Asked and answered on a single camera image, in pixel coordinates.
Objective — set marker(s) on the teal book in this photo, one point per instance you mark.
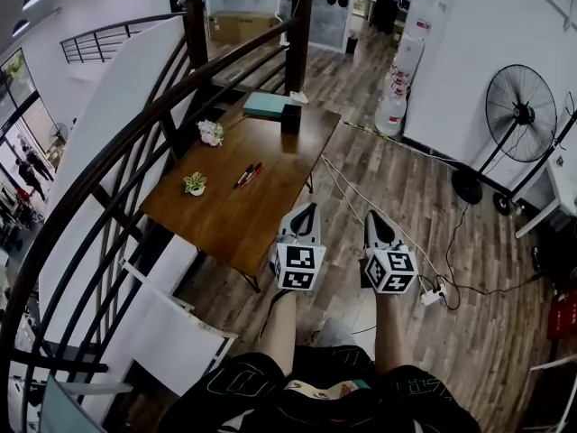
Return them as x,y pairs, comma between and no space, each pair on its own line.
263,104

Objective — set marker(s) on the white desk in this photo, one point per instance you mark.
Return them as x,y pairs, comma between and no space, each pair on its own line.
563,183

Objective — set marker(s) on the person's black printed shirt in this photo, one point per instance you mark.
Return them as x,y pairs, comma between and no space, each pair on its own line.
315,404

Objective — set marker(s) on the black square pen holder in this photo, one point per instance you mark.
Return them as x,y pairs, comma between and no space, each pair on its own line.
291,120

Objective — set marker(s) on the black pen white label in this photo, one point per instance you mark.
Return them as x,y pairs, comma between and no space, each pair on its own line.
243,177

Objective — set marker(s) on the grey display panel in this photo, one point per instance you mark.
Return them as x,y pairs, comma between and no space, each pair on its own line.
329,30

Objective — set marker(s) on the pale blue desk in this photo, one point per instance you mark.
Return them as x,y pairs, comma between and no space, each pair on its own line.
63,413

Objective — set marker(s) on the black pedestal fan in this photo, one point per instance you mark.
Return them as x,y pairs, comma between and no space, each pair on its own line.
523,113

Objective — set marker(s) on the white slatted chair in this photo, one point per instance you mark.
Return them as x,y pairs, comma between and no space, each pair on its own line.
180,332

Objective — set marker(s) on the person's left forearm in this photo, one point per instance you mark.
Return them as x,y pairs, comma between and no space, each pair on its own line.
279,332

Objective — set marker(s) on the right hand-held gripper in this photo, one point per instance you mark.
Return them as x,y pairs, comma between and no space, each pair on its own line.
390,271

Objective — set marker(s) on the white rectangular box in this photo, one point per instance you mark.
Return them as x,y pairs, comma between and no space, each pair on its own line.
298,96

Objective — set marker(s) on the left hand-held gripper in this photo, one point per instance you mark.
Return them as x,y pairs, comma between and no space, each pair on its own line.
293,264

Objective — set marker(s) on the small green potted plant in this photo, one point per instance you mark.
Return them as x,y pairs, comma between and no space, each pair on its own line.
195,183

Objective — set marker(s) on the pink artificial flower bouquet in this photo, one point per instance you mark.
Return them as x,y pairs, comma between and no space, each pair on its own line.
209,132

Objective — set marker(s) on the white power strip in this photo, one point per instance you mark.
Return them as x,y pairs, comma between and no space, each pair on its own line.
433,297

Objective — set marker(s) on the person's right forearm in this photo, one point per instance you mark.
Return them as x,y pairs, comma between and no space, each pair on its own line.
390,332

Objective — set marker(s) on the red pen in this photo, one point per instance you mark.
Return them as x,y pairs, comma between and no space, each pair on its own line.
249,179

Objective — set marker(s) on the brown cardboard box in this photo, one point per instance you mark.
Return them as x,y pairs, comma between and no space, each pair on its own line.
243,27

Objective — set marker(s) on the yellow black striped floor strip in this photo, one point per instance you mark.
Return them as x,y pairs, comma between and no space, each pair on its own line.
369,131

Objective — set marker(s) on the red box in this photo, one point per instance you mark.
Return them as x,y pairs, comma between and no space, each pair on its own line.
563,314

